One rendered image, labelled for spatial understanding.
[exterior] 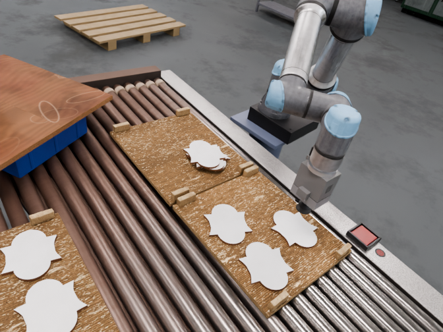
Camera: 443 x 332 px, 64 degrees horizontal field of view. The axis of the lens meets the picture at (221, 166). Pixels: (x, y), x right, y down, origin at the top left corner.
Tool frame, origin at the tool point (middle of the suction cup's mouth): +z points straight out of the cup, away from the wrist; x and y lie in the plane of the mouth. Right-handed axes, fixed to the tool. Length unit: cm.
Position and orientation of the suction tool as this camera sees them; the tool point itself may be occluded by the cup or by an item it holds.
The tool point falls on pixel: (303, 208)
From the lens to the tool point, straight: 101.9
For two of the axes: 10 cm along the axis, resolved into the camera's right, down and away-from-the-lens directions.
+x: 7.7, -3.0, 5.6
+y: 6.2, 5.7, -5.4
